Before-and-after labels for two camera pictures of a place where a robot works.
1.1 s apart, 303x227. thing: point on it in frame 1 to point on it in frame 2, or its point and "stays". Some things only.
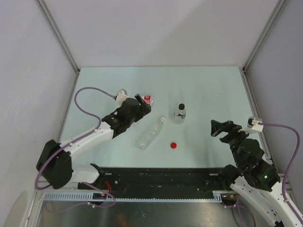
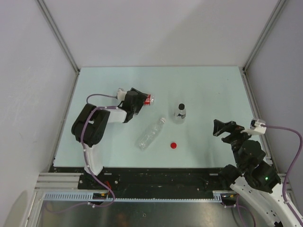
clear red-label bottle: [148, 99] stays
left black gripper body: [140, 112] to [140, 100]
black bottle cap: [181, 106] stays
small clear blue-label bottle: [180, 114] stays
